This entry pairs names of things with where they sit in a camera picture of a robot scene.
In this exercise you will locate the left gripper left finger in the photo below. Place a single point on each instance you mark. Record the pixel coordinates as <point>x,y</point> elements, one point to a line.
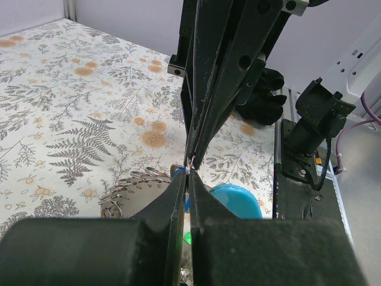
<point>145,249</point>

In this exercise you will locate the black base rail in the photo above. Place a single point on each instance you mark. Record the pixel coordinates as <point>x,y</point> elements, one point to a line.
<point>293,196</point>

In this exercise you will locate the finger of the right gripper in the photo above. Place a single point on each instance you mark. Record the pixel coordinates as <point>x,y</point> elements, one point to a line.
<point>248,27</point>
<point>210,25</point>

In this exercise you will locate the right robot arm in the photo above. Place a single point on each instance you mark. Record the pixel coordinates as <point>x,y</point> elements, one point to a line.
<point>327,101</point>

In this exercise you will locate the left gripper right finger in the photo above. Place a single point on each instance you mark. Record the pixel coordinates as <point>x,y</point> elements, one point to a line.
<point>227,250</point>

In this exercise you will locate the floral table mat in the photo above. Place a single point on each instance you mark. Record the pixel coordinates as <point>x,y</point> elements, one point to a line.
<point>80,110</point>

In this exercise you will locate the green key tag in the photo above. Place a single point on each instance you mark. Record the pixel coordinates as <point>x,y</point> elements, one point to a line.
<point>188,238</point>

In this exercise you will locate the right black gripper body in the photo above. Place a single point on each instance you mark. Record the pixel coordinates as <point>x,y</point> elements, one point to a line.
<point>181,63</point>

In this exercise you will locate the blue key tag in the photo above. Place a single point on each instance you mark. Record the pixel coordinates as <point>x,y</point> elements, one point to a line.
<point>187,201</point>

